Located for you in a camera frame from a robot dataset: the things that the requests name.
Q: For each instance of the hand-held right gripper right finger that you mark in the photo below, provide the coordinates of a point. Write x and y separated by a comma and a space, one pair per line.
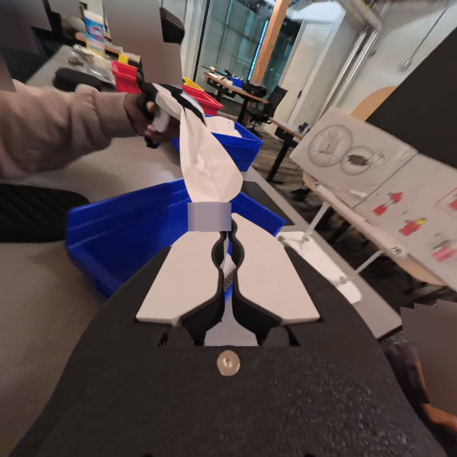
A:
275, 285

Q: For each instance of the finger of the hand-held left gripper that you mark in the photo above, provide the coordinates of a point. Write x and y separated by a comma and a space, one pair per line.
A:
171, 105
185, 98

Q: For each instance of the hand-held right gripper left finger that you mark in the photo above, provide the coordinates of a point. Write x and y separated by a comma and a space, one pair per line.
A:
178, 285

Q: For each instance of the white brick-print paper bag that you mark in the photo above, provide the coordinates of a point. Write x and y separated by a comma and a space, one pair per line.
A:
207, 164
225, 126

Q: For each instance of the long blue storage bin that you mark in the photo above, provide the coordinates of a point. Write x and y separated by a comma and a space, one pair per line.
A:
246, 142
242, 164

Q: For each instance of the short blue storage bin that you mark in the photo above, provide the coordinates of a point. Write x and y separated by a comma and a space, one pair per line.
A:
117, 232

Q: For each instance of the toy car instruction booklet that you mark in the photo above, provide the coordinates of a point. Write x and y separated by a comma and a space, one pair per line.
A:
392, 178

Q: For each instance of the person's left forearm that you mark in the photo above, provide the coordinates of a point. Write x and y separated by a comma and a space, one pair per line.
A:
53, 125

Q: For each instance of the black desk mat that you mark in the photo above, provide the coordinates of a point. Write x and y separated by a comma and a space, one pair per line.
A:
267, 200

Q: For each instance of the person's left hand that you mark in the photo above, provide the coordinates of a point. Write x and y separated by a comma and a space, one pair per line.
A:
134, 114

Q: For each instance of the red storage bin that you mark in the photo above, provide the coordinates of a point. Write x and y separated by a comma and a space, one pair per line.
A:
200, 98

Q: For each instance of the yellow storage bin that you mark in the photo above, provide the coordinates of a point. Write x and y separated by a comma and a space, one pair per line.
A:
191, 82

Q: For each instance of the wooden top office table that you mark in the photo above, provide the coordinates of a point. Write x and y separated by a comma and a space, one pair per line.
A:
285, 132
235, 89

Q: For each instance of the black bag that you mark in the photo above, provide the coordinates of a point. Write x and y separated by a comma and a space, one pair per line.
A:
254, 89

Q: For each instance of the white wipes canister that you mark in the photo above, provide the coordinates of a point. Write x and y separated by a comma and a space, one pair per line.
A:
94, 30

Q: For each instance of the black office chair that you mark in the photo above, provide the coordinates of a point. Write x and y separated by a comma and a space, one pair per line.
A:
273, 103

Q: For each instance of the toy car set box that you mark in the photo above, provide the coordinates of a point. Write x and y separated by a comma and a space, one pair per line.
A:
403, 375

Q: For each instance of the black wrist rest pad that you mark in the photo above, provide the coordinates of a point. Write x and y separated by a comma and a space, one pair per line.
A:
35, 214

